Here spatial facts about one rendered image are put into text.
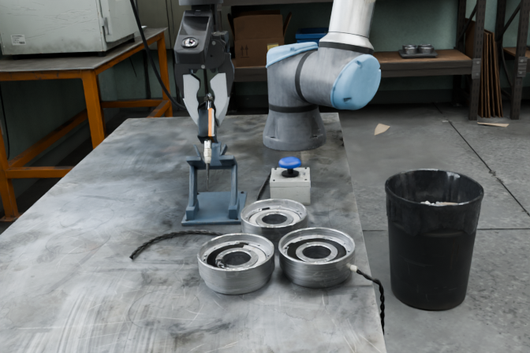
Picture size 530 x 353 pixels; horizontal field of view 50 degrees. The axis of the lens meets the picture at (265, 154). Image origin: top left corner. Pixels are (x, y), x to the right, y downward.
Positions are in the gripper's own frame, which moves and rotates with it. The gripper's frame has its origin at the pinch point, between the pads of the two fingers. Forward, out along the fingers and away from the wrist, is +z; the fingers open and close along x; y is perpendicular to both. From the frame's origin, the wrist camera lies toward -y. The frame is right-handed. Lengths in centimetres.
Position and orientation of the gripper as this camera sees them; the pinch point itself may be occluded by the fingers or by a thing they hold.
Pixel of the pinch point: (207, 119)
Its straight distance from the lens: 96.1
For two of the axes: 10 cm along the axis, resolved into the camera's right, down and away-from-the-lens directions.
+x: -10.0, 0.3, 0.6
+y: 0.5, -3.0, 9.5
